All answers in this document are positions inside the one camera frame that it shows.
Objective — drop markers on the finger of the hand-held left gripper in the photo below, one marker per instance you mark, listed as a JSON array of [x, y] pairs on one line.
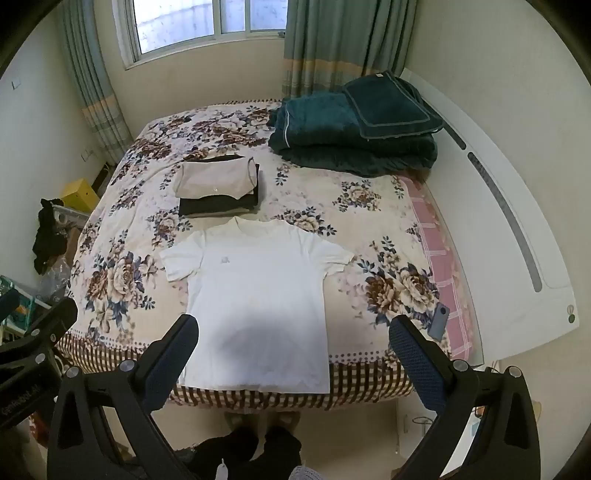
[[51, 323], [8, 308]]

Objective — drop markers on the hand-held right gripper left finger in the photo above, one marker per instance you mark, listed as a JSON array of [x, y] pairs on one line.
[[171, 364]]

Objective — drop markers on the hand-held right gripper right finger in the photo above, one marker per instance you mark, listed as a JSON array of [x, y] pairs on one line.
[[415, 364]]

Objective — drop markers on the white t-shirt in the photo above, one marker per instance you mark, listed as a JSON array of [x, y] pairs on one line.
[[258, 300]]

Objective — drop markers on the green basket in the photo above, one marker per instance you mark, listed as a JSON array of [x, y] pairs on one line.
[[25, 295]]

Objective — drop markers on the clear plastic bag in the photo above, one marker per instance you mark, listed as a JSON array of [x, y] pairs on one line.
[[53, 284]]

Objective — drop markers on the grey phone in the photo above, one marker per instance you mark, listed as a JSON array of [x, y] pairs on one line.
[[438, 321]]

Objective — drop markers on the black cloth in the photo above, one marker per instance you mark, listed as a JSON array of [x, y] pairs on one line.
[[46, 235]]

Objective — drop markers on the beige slipper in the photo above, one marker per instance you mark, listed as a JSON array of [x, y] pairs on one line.
[[284, 419], [240, 421]]

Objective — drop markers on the pink checkered sheet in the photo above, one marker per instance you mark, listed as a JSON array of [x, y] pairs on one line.
[[443, 258]]

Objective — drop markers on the white headboard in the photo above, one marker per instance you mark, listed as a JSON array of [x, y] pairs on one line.
[[489, 277]]

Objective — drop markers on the floral blanket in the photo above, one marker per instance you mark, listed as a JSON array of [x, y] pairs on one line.
[[138, 230]]

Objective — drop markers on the yellow box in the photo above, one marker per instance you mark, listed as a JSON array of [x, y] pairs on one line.
[[81, 194]]

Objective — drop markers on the person's black pants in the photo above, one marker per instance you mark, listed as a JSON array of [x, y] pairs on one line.
[[272, 450]]

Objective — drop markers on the beige folded garment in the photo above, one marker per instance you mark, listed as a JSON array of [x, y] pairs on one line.
[[212, 177]]

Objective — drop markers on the green striped curtain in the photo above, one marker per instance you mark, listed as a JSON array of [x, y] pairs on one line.
[[92, 92], [332, 46]]

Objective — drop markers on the teal folded quilt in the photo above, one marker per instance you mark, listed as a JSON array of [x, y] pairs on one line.
[[323, 134]]

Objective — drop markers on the teal pillow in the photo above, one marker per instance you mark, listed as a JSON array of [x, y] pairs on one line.
[[392, 106]]

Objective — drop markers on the window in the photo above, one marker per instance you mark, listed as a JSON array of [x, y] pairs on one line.
[[175, 18]]

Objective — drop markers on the wall socket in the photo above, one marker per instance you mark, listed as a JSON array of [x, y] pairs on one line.
[[87, 154]]

